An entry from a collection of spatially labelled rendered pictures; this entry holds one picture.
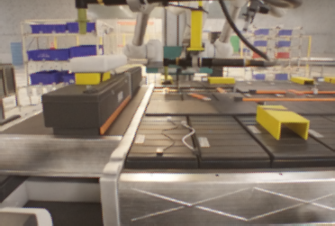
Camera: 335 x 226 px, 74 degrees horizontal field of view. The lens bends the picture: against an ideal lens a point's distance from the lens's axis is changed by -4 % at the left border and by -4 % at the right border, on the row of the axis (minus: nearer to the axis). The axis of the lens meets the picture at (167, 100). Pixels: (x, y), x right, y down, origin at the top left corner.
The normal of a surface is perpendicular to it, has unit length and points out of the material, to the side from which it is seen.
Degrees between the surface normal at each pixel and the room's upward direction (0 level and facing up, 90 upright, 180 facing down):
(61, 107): 90
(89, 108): 90
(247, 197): 90
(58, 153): 90
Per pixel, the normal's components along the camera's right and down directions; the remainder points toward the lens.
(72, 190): 0.00, 0.22
